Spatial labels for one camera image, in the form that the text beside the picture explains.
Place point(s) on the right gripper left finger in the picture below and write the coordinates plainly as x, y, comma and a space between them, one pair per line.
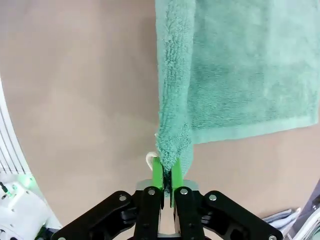
147, 212

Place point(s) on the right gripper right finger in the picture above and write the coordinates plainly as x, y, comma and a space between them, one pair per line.
190, 212

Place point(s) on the light blue towel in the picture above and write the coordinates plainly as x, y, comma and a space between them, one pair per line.
280, 220

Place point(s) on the green towel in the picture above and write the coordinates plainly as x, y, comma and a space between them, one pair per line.
237, 75

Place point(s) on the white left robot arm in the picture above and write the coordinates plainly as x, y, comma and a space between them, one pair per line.
22, 207

